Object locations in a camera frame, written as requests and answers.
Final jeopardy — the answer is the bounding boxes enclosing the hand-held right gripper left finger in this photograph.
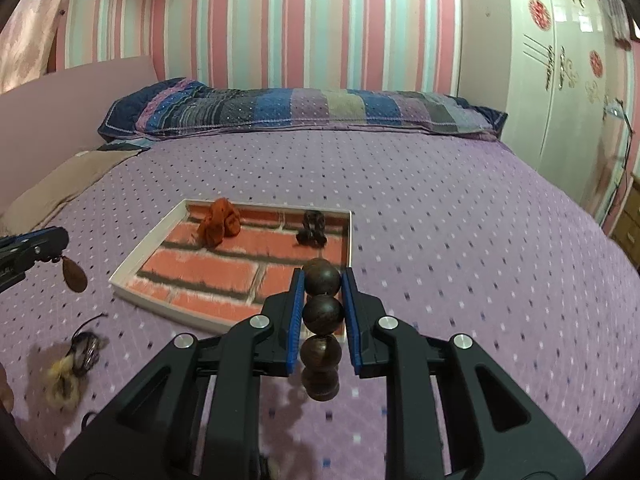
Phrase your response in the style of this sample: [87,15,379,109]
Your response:
[55,267,306,480]

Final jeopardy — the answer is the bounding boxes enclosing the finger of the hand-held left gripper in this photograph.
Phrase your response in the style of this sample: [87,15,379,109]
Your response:
[0,226,69,248]
[0,241,68,293]

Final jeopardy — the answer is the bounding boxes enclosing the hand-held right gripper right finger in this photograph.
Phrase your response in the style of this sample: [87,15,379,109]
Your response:
[341,267,586,480]

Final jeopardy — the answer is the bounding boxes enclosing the dark hair clips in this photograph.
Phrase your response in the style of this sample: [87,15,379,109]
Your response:
[60,257,89,293]

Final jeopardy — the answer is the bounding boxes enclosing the brick pattern tray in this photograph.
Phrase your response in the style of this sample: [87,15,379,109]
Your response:
[109,198,355,337]

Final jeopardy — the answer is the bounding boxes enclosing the fluffy cream keychain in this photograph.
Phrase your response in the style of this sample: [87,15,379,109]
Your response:
[46,314,110,408]

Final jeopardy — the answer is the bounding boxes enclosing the purple dotted bedspread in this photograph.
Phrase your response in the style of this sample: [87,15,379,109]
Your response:
[0,127,640,480]

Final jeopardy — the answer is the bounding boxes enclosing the orange scrunchie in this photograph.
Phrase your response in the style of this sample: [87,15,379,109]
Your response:
[196,197,242,248]

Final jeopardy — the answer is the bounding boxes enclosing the pink headboard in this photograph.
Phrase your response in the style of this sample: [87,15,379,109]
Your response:
[0,55,168,201]

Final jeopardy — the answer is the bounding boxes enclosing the long patchwork pillow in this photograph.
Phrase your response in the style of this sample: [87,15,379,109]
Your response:
[97,77,508,143]

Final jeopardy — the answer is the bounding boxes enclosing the pink floral curtain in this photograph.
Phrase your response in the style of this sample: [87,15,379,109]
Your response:
[0,0,76,92]

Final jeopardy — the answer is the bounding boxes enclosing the white wardrobe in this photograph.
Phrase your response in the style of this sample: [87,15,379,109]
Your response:
[502,0,632,226]

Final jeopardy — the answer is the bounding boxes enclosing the wooden nightstand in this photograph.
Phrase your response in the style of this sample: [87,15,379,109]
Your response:
[611,175,640,263]

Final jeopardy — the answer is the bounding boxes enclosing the desk lamp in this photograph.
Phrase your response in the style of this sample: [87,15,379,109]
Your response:
[604,100,637,196]

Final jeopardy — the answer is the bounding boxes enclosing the dark small bead bracelet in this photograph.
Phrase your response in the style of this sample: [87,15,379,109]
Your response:
[296,210,328,247]

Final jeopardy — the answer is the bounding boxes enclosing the grey ribbed wall fixture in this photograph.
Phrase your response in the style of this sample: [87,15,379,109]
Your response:
[597,0,633,47]

